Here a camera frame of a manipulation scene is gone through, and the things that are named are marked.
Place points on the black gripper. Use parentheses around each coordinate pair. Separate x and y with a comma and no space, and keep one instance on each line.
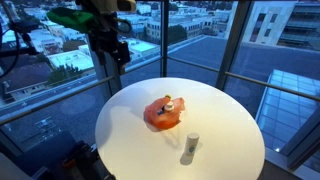
(103,41)

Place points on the orange and white bottle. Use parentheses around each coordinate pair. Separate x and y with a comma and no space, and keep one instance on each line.
(169,106)

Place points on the orange translucent plastic bag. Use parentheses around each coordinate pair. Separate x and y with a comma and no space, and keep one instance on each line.
(160,120)

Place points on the small yellow capped item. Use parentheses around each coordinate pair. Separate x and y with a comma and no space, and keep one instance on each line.
(168,96)

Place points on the white tube with green logo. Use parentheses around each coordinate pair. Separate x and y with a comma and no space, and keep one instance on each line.
(192,145)

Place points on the black robot stand equipment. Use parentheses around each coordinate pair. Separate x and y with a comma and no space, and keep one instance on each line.
(56,156)

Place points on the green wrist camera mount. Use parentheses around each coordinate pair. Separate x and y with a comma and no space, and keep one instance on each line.
(71,18)

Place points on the grey metal window rail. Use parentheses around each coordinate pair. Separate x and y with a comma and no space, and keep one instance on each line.
(260,82)
(56,100)

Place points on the black camera on stand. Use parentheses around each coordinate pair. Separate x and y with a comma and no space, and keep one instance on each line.
(23,26)

